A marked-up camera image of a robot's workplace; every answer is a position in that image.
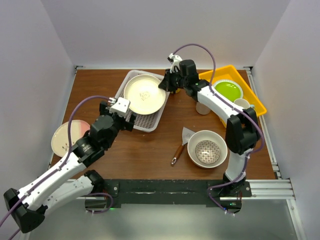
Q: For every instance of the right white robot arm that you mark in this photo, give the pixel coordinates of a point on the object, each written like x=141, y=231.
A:
x=242, y=129

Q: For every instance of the cream bear print plate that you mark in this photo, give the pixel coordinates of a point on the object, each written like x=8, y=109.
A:
x=144, y=94

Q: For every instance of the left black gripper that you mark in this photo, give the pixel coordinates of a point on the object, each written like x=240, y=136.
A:
x=126, y=125

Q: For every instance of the wooden handle metal scraper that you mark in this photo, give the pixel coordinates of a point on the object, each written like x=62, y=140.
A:
x=186, y=135

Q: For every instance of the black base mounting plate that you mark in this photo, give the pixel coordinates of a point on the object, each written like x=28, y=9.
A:
x=171, y=192

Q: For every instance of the light blue mug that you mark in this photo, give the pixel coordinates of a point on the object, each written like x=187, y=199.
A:
x=243, y=104

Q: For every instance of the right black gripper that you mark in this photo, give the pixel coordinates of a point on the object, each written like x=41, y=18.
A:
x=165, y=84

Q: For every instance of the pink and cream plate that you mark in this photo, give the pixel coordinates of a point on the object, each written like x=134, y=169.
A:
x=59, y=141

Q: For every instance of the white bowl patterned inside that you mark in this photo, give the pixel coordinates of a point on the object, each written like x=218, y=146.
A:
x=207, y=149

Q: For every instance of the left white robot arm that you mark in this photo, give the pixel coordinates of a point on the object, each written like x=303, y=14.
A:
x=29, y=205

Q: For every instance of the pink mug purple interior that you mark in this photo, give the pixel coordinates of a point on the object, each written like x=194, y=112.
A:
x=202, y=109

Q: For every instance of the yellow plastic tray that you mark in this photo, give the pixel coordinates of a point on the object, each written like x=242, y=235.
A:
x=244, y=79

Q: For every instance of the green plate white rim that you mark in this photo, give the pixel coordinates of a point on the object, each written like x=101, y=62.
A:
x=229, y=89

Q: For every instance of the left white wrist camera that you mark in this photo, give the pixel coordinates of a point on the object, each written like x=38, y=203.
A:
x=119, y=106

